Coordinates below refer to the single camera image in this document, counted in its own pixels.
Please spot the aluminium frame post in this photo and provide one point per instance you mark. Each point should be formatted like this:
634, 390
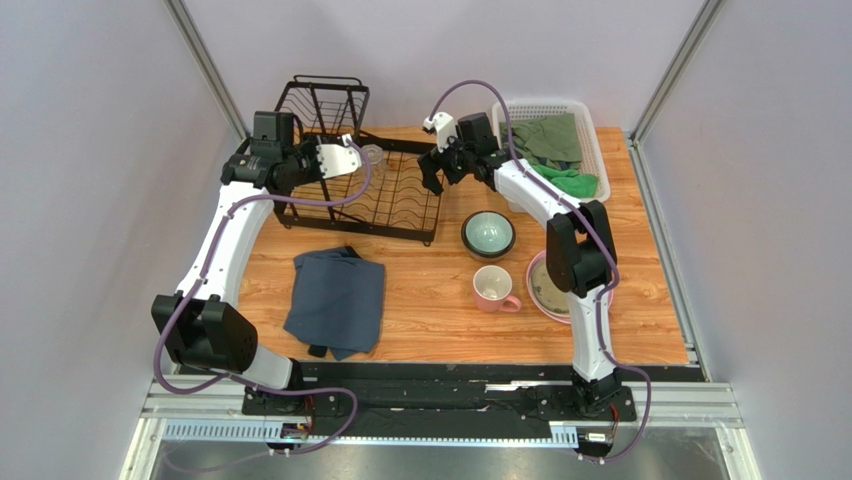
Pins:
193, 38
698, 30

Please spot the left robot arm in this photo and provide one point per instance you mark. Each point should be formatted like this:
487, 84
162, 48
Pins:
203, 337

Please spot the white plastic basket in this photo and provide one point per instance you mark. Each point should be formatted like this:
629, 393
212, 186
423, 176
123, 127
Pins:
524, 109

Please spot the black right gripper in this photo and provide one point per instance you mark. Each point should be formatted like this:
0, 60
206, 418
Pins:
450, 161

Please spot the large pink plate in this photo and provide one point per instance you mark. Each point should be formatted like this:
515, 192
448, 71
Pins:
571, 297

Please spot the aluminium frame post right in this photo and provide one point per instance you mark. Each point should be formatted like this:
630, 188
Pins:
698, 30

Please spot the light blue ribbed bowl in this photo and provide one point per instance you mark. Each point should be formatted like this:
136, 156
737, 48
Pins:
487, 219

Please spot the pink mug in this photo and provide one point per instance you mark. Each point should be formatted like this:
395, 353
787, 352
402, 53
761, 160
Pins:
492, 289

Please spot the black wire dish rack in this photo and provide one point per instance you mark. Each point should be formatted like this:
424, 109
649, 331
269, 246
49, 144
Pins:
395, 204

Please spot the clear drinking glass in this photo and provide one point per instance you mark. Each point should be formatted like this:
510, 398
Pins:
377, 159

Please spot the clear glass plate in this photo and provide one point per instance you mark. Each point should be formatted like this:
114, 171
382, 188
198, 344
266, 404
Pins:
544, 291

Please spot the aluminium front rail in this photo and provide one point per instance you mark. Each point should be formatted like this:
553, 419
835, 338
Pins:
212, 415

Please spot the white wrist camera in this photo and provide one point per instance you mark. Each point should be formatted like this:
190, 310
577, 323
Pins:
444, 127
338, 159

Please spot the bright green cloth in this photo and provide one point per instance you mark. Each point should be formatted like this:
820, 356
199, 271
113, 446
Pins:
570, 181

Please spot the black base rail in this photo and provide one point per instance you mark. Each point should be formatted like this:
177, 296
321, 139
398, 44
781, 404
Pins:
438, 401

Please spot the aluminium frame post left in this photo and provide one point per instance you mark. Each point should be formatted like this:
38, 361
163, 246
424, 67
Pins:
193, 38

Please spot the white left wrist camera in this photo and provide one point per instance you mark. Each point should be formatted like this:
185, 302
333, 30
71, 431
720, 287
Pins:
338, 159

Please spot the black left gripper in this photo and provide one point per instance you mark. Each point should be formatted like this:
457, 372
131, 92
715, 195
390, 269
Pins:
309, 148

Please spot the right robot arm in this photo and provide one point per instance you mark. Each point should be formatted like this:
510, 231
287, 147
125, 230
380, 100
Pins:
580, 255

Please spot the olive green cloth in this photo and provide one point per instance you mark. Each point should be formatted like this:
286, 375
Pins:
550, 141

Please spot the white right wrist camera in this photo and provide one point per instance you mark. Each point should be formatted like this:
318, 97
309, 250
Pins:
444, 127

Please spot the dark blue cloth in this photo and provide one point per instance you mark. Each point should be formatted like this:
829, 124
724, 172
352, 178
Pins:
337, 301

